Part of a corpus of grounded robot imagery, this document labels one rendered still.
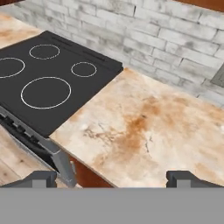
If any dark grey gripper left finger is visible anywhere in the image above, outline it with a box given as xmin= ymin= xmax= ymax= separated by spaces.
xmin=2 ymin=171 xmax=58 ymax=188

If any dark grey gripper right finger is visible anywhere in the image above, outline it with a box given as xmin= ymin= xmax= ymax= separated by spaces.
xmin=165 ymin=171 xmax=223 ymax=188

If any grey oven front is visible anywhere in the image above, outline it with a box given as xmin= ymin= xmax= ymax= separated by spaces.
xmin=0 ymin=105 xmax=77 ymax=188

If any brown cupboard door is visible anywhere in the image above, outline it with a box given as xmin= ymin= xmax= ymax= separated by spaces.
xmin=68 ymin=155 xmax=114 ymax=188

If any black hob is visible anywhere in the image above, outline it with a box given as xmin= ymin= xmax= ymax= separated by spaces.
xmin=0 ymin=30 xmax=124 ymax=138

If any grey cupboard handle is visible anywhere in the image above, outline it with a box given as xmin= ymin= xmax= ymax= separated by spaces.
xmin=69 ymin=160 xmax=77 ymax=175

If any brown wall cupboard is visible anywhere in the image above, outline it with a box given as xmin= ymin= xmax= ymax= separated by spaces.
xmin=174 ymin=0 xmax=224 ymax=13

